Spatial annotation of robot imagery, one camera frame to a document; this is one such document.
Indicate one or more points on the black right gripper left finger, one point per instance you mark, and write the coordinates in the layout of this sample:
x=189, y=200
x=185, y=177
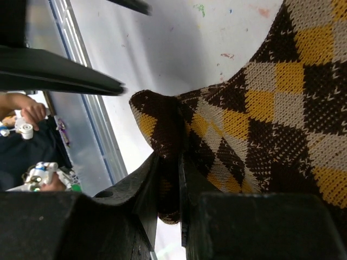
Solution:
x=117, y=223

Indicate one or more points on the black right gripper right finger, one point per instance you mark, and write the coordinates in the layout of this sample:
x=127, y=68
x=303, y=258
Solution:
x=217, y=225

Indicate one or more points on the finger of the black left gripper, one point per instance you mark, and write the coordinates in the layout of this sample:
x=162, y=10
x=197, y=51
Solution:
x=38, y=69
x=135, y=5

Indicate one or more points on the brown yellow argyle sock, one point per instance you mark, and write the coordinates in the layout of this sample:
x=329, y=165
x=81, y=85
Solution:
x=278, y=125

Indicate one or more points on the operator right hand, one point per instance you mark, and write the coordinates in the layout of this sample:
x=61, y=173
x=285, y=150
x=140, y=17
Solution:
x=33, y=113

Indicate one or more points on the operator left hand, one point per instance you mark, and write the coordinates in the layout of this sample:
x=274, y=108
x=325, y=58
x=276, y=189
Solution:
x=55, y=185

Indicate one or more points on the white teleoperation controller upper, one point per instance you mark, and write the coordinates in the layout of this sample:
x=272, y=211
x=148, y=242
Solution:
x=21, y=127

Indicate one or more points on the aluminium rail frame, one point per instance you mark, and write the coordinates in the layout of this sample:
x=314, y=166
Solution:
x=93, y=149

